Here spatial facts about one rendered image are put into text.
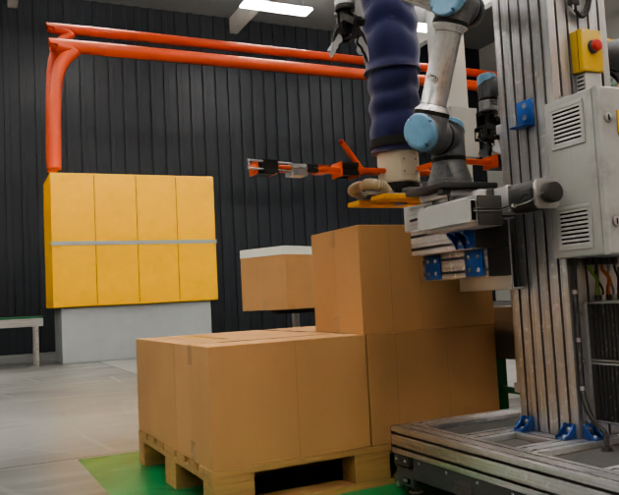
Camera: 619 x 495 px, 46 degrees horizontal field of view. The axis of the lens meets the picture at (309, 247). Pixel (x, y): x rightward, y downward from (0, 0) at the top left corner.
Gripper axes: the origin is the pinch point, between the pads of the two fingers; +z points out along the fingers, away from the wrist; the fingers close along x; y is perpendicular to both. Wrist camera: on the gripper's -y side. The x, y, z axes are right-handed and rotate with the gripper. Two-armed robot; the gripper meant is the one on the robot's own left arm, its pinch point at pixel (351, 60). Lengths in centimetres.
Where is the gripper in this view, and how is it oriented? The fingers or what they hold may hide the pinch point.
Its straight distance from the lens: 266.2
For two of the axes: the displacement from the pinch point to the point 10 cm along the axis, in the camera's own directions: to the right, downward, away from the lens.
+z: 0.5, 10.0, -0.7
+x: -9.0, 0.2, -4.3
